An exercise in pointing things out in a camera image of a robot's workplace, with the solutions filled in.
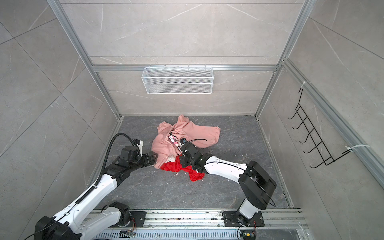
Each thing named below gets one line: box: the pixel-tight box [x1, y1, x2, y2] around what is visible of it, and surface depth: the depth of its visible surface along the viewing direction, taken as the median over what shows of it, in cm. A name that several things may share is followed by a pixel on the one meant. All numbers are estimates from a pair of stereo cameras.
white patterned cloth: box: [168, 135, 182, 152], surface depth 90 cm
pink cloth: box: [151, 114, 221, 169], surface depth 95 cm
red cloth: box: [160, 154, 205, 182], surface depth 89 cm
